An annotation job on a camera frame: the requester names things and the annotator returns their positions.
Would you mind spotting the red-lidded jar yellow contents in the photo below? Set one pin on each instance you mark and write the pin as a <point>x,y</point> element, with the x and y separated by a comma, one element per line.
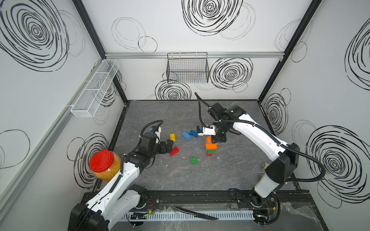
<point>105,165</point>

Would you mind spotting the orange long lego brick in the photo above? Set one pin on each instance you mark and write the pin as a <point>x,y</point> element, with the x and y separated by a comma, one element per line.
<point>211,146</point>

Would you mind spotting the red long lego brick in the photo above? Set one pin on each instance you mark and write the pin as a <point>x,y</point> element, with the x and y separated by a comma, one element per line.
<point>174,152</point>

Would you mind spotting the light blue lego brick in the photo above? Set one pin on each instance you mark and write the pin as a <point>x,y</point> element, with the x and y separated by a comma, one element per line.
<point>186,135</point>

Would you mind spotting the white slotted cable duct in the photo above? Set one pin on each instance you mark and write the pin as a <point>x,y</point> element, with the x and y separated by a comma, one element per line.
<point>178,216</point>

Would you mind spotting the orange half-round lego piece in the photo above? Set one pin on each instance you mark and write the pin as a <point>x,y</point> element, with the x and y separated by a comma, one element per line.
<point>209,140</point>

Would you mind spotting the glass bottle tan lid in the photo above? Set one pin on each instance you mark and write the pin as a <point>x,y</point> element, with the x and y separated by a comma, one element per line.
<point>265,166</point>

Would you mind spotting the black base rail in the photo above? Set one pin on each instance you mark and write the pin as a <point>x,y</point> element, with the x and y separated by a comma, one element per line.
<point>161,198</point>

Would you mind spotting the dark blue lego brick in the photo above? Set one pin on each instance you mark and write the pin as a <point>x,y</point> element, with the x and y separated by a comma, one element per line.
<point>193,133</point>

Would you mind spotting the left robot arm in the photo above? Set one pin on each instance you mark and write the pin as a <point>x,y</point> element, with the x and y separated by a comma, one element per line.
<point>118,197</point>

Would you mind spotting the clear plastic wall shelf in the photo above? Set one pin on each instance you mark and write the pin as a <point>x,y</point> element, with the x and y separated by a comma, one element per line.
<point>96,88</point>

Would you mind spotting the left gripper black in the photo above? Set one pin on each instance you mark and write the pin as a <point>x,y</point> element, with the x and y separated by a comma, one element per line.
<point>169,147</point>

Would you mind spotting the black knife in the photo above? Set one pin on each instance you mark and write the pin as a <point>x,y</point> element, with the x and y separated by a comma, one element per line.
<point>196,214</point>

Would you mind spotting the black wire basket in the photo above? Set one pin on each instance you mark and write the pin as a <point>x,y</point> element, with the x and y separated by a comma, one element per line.
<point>187,67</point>

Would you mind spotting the yellow lego brick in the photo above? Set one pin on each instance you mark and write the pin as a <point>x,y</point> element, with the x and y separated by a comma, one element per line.
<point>172,137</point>

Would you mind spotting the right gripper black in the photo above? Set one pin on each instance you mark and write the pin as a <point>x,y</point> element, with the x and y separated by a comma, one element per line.
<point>220,139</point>

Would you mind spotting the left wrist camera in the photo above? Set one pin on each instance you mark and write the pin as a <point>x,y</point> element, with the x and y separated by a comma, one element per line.
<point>157,131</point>

